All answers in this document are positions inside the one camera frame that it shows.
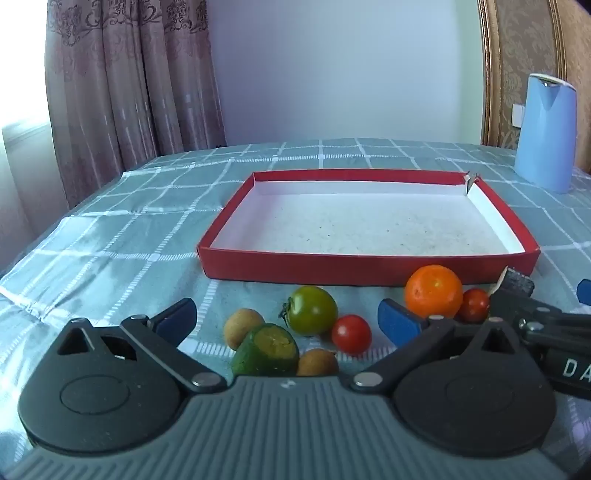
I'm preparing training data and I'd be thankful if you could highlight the orange mandarin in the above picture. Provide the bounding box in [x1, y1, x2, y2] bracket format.
[404, 265, 463, 318]

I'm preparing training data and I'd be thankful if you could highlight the dark sugarcane piece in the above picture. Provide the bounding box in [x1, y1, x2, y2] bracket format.
[488, 267, 535, 297]

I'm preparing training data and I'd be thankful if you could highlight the red cherry tomato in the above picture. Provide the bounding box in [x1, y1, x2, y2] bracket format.
[331, 315, 372, 356]
[456, 288, 490, 324]

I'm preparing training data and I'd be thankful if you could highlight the pink patterned curtain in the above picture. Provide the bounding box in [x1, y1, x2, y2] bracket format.
[45, 0, 226, 206]

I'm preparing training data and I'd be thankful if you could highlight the gold framed headboard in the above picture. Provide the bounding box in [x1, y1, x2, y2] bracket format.
[477, 0, 590, 172]

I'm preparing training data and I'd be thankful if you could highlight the light blue kettle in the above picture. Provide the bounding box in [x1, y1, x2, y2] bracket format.
[515, 73, 577, 194]

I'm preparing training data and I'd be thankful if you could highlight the large green tomato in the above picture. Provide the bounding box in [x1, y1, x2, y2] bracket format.
[279, 285, 339, 336]

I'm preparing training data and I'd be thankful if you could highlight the brown longan fruit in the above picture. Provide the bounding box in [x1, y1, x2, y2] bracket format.
[223, 308, 264, 351]
[297, 349, 339, 377]

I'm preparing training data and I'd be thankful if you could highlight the red shallow cardboard box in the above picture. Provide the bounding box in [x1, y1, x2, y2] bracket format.
[197, 169, 541, 287]

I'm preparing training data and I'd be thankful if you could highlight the white wall switch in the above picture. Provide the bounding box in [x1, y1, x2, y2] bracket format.
[511, 104, 525, 129]

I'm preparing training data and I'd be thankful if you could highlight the green cucumber piece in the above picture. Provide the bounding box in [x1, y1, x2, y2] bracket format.
[231, 324, 300, 377]

